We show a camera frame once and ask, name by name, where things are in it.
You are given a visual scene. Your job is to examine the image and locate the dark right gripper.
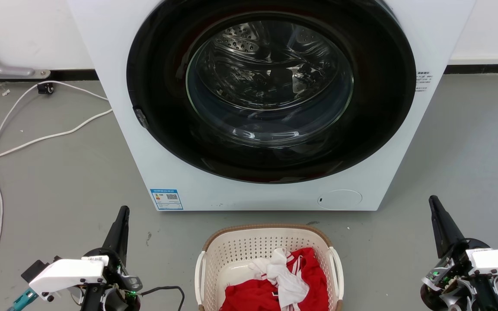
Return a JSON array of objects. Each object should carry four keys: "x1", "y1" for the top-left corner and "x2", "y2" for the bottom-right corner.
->
[{"x1": 420, "y1": 195, "x2": 498, "y2": 311}]

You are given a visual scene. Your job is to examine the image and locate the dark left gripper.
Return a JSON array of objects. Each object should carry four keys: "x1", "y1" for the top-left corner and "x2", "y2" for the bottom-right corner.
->
[{"x1": 80, "y1": 206, "x2": 143, "y2": 311}]

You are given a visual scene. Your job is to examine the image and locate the cream plastic laundry basket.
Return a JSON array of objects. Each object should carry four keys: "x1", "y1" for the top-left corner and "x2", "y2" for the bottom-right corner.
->
[{"x1": 195, "y1": 223, "x2": 345, "y2": 311}]

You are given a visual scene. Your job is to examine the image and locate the blue energy label sticker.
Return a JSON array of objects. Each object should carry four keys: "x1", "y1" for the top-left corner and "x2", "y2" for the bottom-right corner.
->
[{"x1": 150, "y1": 188, "x2": 184, "y2": 211}]

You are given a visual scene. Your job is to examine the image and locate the white front-load washing machine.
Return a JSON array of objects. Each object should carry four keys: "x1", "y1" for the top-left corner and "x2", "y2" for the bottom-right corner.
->
[{"x1": 67, "y1": 0, "x2": 478, "y2": 212}]

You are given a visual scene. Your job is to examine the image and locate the round white filter cover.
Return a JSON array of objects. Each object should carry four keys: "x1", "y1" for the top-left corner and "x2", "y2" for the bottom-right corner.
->
[{"x1": 317, "y1": 189, "x2": 363, "y2": 211}]

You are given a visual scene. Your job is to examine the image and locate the red garment with white stripes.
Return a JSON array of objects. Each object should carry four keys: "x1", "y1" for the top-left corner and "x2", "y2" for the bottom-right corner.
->
[{"x1": 220, "y1": 247, "x2": 330, "y2": 311}]

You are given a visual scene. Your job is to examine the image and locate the small printed warning sticker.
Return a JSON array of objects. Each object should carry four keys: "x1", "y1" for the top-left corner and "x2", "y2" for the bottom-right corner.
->
[{"x1": 415, "y1": 71, "x2": 433, "y2": 92}]

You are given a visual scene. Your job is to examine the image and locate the round black washer door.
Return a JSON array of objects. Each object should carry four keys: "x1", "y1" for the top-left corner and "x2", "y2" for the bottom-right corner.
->
[{"x1": 126, "y1": 0, "x2": 417, "y2": 184}]

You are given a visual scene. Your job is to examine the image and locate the white cloth garment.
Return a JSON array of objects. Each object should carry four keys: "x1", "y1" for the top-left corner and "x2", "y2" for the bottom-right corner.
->
[{"x1": 249, "y1": 248, "x2": 310, "y2": 309}]

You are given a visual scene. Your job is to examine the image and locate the steel washer drum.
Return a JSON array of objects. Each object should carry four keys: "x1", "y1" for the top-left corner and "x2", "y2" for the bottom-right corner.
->
[{"x1": 186, "y1": 19, "x2": 354, "y2": 149}]

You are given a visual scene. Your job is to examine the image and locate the teal cable connector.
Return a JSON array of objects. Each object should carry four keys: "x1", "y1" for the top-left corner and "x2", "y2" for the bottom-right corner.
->
[{"x1": 8, "y1": 289, "x2": 38, "y2": 311}]

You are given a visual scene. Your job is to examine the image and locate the white power cable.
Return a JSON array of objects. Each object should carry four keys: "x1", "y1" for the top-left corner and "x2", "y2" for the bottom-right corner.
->
[{"x1": 0, "y1": 108, "x2": 114, "y2": 166}]

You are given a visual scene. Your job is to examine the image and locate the grey metal pipe bracket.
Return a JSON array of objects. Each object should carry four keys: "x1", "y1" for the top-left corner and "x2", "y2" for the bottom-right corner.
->
[{"x1": 0, "y1": 32, "x2": 51, "y2": 80}]

